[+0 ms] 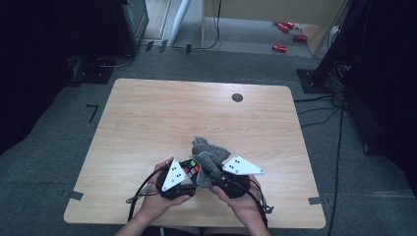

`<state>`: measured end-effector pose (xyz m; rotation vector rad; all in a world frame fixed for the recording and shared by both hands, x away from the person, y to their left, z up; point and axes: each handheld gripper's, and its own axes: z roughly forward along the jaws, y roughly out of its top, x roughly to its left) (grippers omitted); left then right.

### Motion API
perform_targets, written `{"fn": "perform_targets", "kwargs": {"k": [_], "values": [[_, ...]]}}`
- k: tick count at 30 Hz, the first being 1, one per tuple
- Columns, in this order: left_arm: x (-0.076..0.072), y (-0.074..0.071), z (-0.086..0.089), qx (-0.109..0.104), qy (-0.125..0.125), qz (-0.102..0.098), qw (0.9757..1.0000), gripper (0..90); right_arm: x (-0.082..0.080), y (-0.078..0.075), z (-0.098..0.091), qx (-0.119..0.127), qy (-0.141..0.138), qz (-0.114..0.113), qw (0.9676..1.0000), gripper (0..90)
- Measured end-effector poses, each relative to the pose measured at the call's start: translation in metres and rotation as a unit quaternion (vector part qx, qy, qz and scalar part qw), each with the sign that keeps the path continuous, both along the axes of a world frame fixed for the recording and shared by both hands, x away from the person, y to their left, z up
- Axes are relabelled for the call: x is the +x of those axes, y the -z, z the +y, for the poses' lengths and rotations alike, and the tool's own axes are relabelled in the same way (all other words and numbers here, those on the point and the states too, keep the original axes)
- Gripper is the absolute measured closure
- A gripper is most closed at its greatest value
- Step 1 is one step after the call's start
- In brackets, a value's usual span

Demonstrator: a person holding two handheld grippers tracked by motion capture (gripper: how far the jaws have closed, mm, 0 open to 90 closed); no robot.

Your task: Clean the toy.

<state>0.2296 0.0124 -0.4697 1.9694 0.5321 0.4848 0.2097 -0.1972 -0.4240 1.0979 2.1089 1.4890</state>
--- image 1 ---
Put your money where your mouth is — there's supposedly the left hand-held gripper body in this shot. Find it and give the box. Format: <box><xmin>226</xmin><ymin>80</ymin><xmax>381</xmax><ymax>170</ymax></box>
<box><xmin>155</xmin><ymin>157</ymin><xmax>198</xmax><ymax>202</ymax></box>

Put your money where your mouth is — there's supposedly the grey tape strip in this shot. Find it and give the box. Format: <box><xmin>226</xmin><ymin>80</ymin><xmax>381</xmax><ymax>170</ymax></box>
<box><xmin>61</xmin><ymin>189</ymin><xmax>85</xmax><ymax>202</ymax></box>
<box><xmin>307</xmin><ymin>196</ymin><xmax>325</xmax><ymax>207</ymax></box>

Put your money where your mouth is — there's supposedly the right hand-held gripper cable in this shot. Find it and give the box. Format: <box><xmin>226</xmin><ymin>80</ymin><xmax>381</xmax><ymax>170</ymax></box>
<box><xmin>247</xmin><ymin>178</ymin><xmax>275</xmax><ymax>229</ymax></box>

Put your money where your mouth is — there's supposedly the long black floor cable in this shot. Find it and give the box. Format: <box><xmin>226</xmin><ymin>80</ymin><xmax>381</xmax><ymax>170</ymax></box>
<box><xmin>327</xmin><ymin>104</ymin><xmax>346</xmax><ymax>236</ymax></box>

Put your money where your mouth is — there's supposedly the person's left hand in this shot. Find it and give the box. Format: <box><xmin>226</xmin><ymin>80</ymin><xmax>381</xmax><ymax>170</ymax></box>
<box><xmin>137</xmin><ymin>155</ymin><xmax>193</xmax><ymax>224</ymax></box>

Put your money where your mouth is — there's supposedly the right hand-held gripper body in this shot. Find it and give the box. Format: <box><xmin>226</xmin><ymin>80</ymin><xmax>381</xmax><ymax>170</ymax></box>
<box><xmin>210</xmin><ymin>154</ymin><xmax>266</xmax><ymax>200</ymax></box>

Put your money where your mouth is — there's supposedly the black cabinet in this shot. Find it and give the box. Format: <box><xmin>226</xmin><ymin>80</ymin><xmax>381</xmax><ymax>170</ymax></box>
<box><xmin>110</xmin><ymin>0</ymin><xmax>150</xmax><ymax>57</ymax></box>

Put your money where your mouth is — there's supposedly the multicoloured puzzle cube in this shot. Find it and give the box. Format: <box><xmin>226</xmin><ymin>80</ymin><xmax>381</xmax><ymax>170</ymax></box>
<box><xmin>182</xmin><ymin>158</ymin><xmax>202</xmax><ymax>185</ymax></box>

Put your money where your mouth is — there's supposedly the coiled black cable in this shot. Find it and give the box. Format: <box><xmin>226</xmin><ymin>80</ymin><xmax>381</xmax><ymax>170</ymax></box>
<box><xmin>95</xmin><ymin>53</ymin><xmax>135</xmax><ymax>69</ymax></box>

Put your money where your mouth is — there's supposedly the hand-held gripper cable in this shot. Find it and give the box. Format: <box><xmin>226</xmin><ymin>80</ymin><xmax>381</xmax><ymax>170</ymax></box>
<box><xmin>126</xmin><ymin>165</ymin><xmax>169</xmax><ymax>222</ymax></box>
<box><xmin>247</xmin><ymin>178</ymin><xmax>275</xmax><ymax>229</ymax></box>

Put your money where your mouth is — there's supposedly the black hanging cable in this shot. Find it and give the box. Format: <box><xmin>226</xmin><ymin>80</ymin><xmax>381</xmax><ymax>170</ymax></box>
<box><xmin>196</xmin><ymin>0</ymin><xmax>223</xmax><ymax>51</ymax></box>

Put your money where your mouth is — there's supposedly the left hand-held gripper cable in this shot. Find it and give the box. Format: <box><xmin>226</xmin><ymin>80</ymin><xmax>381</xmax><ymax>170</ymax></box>
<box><xmin>126</xmin><ymin>165</ymin><xmax>169</xmax><ymax>222</ymax></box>

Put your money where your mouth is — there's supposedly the grey fuzzy cloth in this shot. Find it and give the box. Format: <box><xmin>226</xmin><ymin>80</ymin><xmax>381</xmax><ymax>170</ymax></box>
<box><xmin>190</xmin><ymin>135</ymin><xmax>232</xmax><ymax>192</ymax></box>

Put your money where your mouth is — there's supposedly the person's right hand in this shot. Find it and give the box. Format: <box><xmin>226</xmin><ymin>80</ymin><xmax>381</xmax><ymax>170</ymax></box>
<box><xmin>212</xmin><ymin>174</ymin><xmax>267</xmax><ymax>227</ymax></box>

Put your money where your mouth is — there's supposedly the tangled cable bundle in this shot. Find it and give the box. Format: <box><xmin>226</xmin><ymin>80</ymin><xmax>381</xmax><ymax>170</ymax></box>
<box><xmin>327</xmin><ymin>61</ymin><xmax>352</xmax><ymax>93</ymax></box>

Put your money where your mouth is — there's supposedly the wooden partition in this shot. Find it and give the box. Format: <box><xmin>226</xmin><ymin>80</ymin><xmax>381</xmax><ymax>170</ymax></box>
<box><xmin>201</xmin><ymin>0</ymin><xmax>349</xmax><ymax>57</ymax></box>

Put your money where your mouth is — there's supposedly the black curtain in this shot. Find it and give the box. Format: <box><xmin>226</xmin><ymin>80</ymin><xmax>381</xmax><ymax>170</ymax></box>
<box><xmin>0</xmin><ymin>0</ymin><xmax>116</xmax><ymax>156</ymax></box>
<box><xmin>314</xmin><ymin>0</ymin><xmax>417</xmax><ymax>198</ymax></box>

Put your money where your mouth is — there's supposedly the black stand base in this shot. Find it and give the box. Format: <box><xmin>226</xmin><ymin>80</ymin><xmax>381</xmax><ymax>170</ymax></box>
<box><xmin>69</xmin><ymin>57</ymin><xmax>115</xmax><ymax>86</ymax></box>
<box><xmin>296</xmin><ymin>68</ymin><xmax>332</xmax><ymax>94</ymax></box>

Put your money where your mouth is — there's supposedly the white board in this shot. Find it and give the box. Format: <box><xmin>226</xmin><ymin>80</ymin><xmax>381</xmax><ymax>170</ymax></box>
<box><xmin>169</xmin><ymin>0</ymin><xmax>193</xmax><ymax>46</ymax></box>

